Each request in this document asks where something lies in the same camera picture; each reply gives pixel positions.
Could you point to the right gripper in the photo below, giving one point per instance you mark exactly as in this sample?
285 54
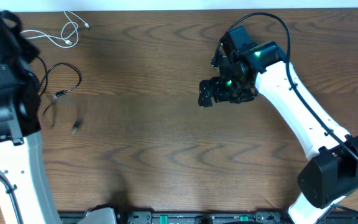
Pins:
219 95

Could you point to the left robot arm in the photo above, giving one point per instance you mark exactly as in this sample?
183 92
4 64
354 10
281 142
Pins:
25 195

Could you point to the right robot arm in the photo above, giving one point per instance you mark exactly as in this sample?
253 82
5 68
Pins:
246 70

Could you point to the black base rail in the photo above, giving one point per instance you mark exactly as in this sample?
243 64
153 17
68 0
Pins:
269 217

